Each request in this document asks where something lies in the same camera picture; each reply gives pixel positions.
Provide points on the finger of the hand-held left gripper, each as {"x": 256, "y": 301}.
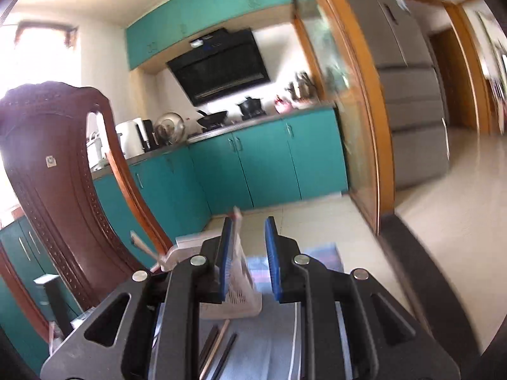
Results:
{"x": 57, "y": 304}

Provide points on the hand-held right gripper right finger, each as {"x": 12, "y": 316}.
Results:
{"x": 273, "y": 261}

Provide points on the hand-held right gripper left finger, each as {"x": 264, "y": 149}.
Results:
{"x": 227, "y": 261}

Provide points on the white plastic utensil holder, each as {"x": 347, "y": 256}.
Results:
{"x": 241, "y": 297}

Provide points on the row of chopsticks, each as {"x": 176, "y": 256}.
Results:
{"x": 217, "y": 342}

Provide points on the white chopstick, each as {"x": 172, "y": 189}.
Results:
{"x": 144, "y": 245}

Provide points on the teal lower cabinet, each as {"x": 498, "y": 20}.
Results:
{"x": 277, "y": 158}
{"x": 166, "y": 190}

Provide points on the carved wooden chair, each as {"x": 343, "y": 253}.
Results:
{"x": 51, "y": 206}

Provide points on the grey kitchen countertop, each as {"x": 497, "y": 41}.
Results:
{"x": 237, "y": 126}

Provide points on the wood framed glass door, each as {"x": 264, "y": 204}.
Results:
{"x": 356, "y": 146}

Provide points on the black wok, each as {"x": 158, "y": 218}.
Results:
{"x": 214, "y": 118}

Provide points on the steel mixing bowl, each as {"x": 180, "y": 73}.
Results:
{"x": 170, "y": 128}

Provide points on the black kitchen appliance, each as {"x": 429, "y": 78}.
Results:
{"x": 147, "y": 134}

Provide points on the pink bowl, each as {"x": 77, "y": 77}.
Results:
{"x": 283, "y": 107}

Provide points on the black lidded pot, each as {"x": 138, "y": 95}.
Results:
{"x": 250, "y": 107}

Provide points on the white electric kettle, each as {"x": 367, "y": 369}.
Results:
{"x": 126, "y": 140}

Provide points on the steel stock pot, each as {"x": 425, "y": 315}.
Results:
{"x": 301, "y": 87}

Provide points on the black range hood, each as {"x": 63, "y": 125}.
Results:
{"x": 222, "y": 71}

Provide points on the silver refrigerator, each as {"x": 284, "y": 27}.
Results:
{"x": 412, "y": 107}

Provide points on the teal upper cabinets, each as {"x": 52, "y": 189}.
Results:
{"x": 206, "y": 12}

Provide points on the brown wooden door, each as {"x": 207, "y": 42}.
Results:
{"x": 447, "y": 79}

